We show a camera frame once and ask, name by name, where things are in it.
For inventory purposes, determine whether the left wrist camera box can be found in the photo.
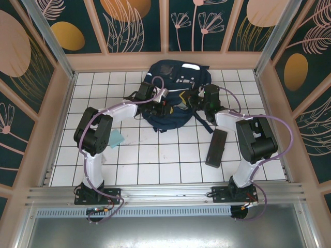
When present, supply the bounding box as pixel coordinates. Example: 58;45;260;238
154;87;169;103

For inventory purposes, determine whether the grey metal panel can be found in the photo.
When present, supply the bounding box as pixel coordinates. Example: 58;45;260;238
25;204;311;248

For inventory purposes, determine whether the grey slotted cable duct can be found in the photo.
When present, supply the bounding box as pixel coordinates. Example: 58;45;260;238
36;206;233;218

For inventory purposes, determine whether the aluminium mounting rail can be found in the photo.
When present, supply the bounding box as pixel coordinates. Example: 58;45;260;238
24;182;308;208

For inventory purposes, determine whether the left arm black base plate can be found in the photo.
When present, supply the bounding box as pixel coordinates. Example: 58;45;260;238
74;188;122;205

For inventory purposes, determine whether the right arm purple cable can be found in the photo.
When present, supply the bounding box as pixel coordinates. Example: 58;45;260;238
218;86;294;222

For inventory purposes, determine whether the aluminium corner post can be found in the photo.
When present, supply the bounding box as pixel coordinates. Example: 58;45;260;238
22;0;78;80
253;0;306;75

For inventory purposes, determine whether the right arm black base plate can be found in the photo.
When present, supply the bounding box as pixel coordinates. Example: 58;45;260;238
211;185;259;205

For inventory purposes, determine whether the black pencil case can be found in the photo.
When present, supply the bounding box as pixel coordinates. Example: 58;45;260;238
205;128;229;168

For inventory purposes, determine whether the aluminium side rail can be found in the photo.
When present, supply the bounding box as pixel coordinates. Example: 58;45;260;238
38;73;78;187
253;72;293;184

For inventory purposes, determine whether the small circuit board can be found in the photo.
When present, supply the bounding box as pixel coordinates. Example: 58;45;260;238
86;206;111;216

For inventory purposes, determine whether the navy blue backpack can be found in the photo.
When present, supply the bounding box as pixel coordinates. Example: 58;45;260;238
123;59;213;134

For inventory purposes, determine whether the light teal eraser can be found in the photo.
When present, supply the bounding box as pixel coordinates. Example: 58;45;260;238
108;129;125;150

